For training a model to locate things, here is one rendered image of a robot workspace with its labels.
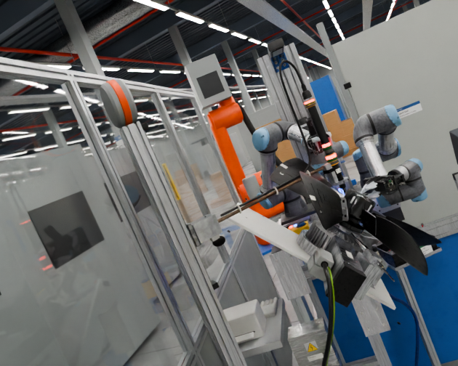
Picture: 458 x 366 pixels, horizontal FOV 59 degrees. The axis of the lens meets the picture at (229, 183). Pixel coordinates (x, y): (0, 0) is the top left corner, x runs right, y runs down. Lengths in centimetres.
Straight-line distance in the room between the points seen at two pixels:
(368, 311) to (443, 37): 251
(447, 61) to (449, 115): 42
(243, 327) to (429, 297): 107
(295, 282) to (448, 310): 101
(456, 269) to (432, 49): 192
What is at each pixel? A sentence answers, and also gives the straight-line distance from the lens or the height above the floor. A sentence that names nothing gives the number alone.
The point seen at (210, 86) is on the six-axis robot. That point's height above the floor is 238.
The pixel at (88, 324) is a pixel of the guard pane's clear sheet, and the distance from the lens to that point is 110.
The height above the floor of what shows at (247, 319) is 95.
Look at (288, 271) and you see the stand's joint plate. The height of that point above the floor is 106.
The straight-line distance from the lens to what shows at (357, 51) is 356.
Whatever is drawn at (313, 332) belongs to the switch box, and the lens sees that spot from 166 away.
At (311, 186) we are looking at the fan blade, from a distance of 141.
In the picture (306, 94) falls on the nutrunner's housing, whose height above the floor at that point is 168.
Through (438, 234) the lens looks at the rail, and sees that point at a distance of 226.
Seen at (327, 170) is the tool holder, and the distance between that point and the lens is 169.
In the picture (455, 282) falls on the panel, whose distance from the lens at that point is 238.
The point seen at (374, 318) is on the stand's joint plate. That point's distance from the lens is 175.
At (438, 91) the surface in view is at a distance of 368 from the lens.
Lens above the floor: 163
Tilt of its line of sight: 6 degrees down
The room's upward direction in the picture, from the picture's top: 23 degrees counter-clockwise
